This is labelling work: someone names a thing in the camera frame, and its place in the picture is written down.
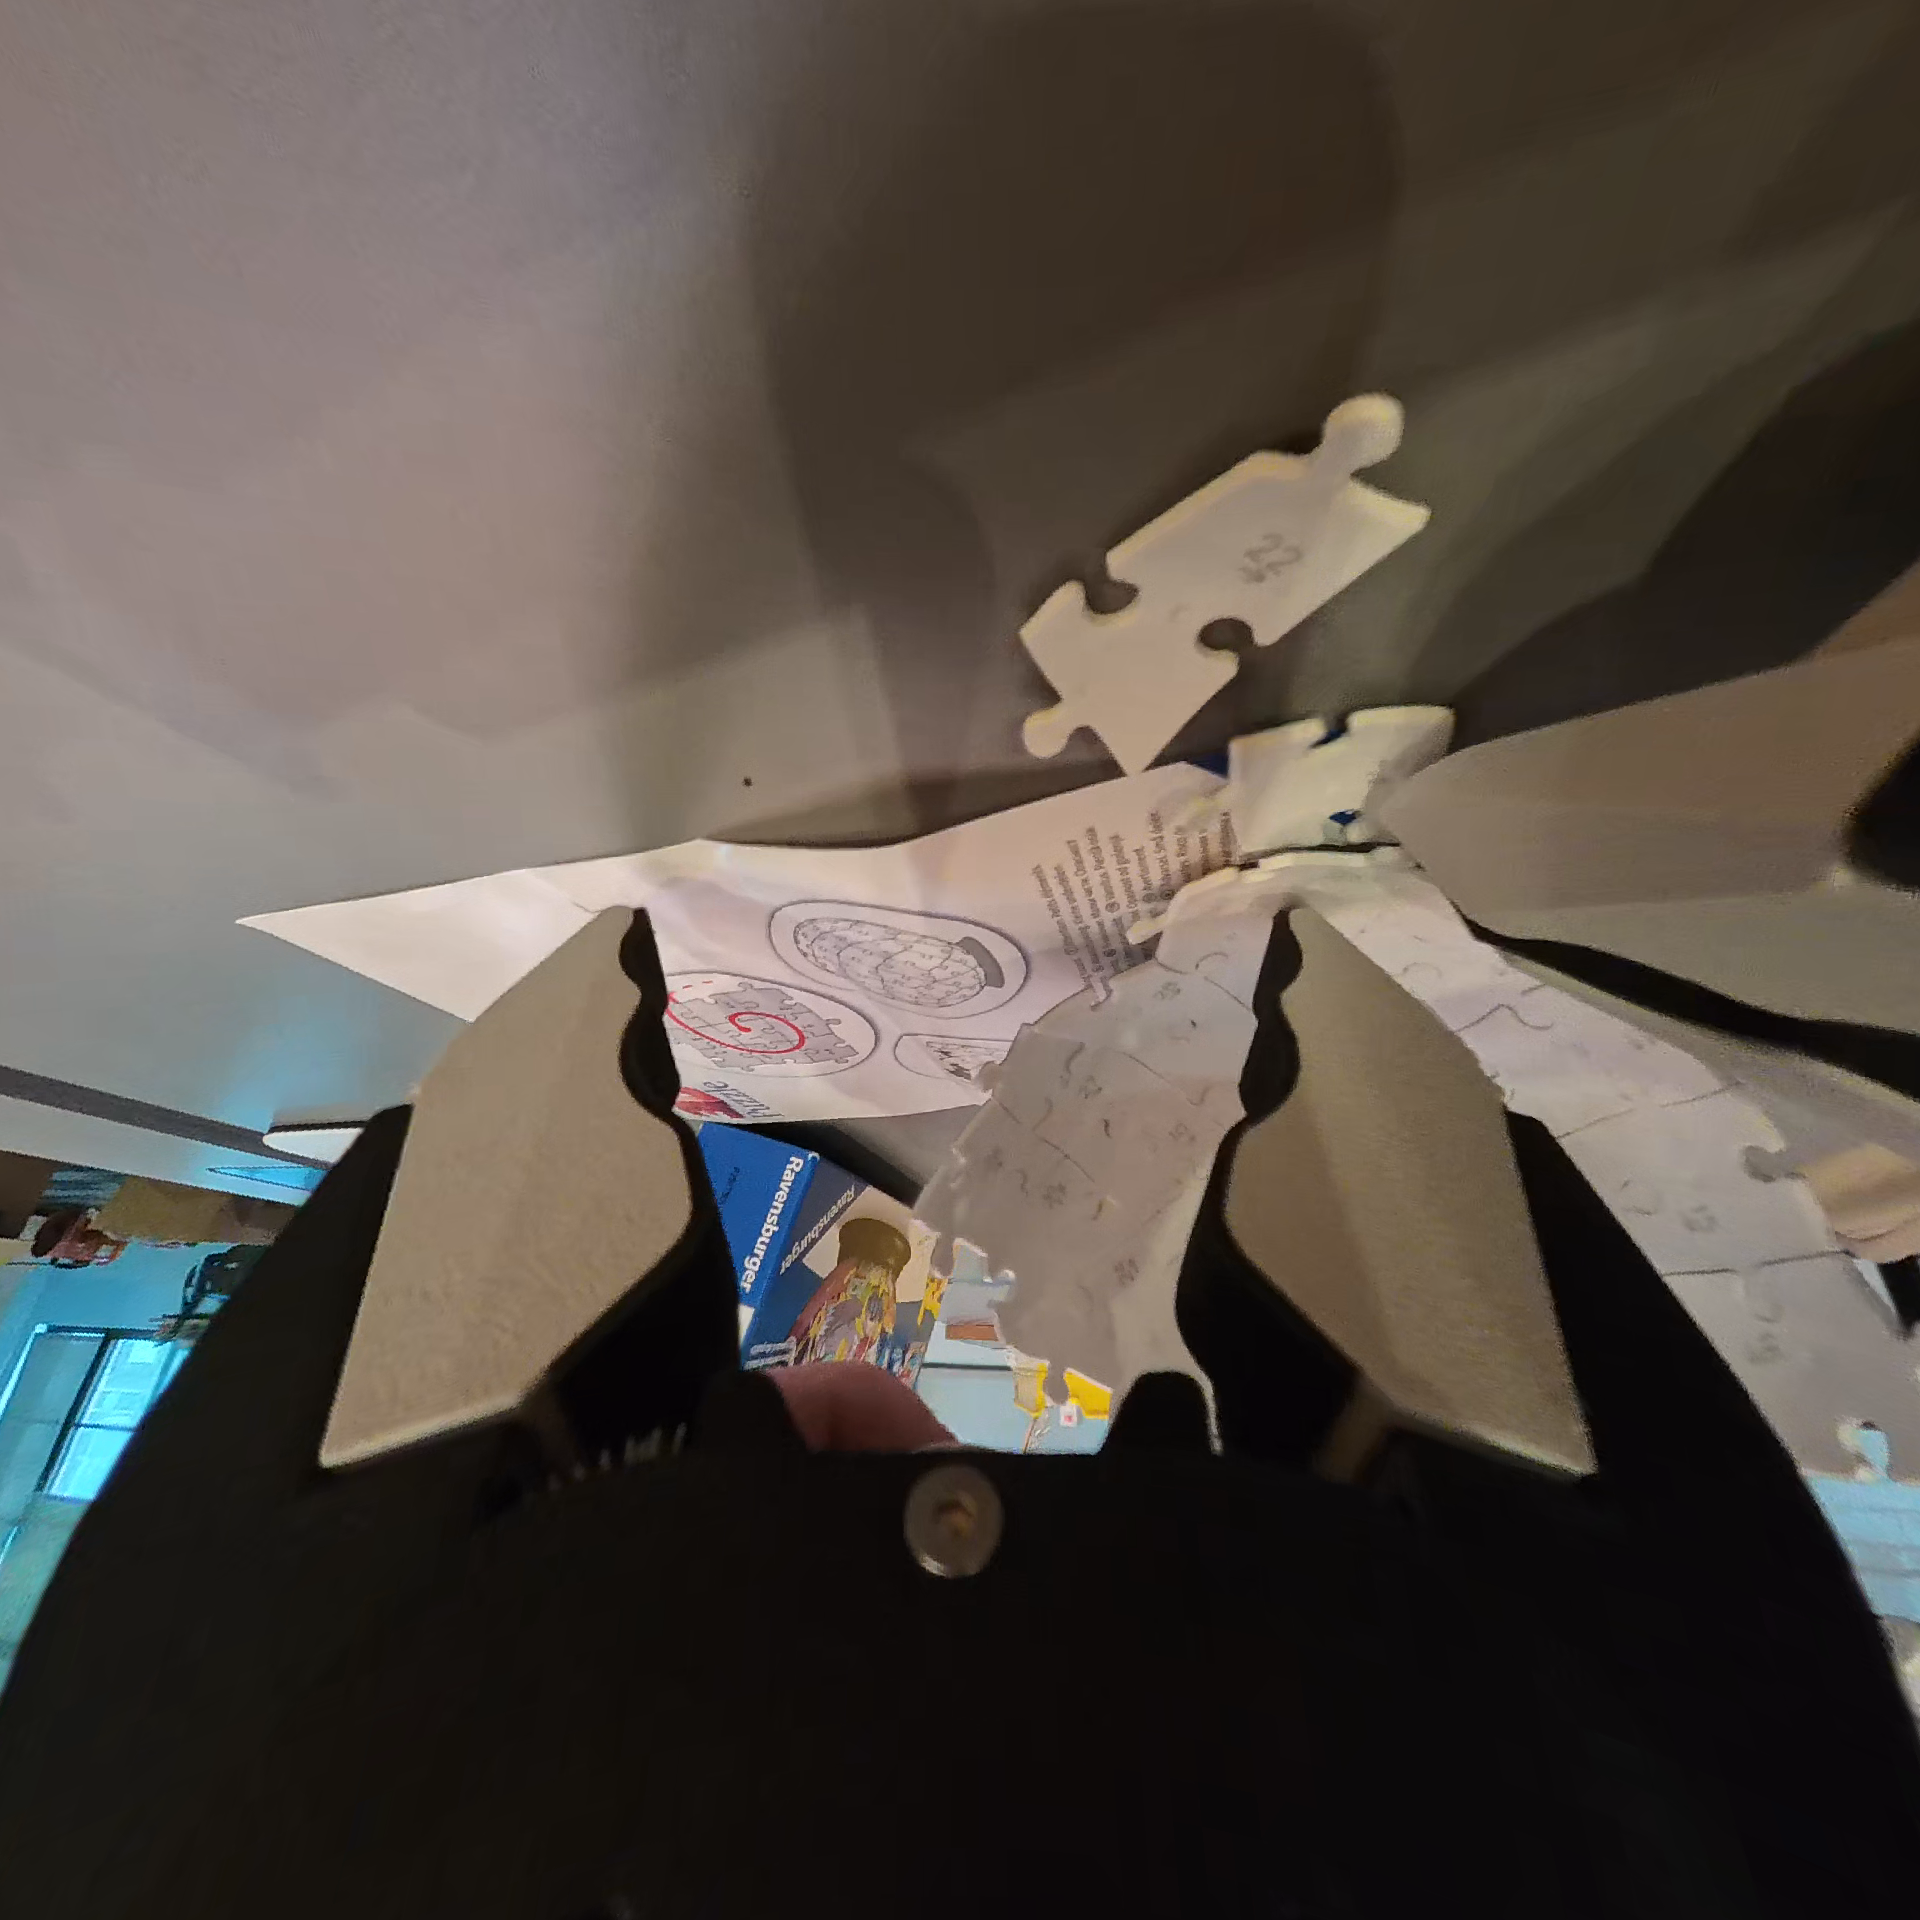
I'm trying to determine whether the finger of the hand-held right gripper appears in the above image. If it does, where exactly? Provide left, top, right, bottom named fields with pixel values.
left=1373, top=645, right=1920, bottom=1075

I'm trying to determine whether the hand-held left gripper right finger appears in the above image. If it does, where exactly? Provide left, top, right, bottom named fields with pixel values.
left=1178, top=909, right=1593, bottom=1481

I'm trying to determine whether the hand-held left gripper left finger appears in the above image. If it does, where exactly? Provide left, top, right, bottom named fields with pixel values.
left=317, top=904, right=744, bottom=1469

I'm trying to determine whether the partly built puzzle ball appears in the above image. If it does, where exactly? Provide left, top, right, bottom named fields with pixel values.
left=910, top=864, right=1920, bottom=1487

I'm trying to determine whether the blue puzzle box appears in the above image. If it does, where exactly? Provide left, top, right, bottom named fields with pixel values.
left=697, top=1125, right=962, bottom=1375

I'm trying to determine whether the small white puzzle piece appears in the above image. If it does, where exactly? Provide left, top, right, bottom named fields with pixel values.
left=932, top=1238, right=1022, bottom=1345

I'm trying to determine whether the person's left hand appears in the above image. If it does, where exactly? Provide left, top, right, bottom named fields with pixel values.
left=765, top=1364, right=958, bottom=1453

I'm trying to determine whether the window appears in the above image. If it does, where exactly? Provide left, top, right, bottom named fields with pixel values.
left=0, top=1321, right=197, bottom=1515

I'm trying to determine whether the printed instruction sheet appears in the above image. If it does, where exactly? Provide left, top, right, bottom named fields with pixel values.
left=237, top=762, right=1260, bottom=1120

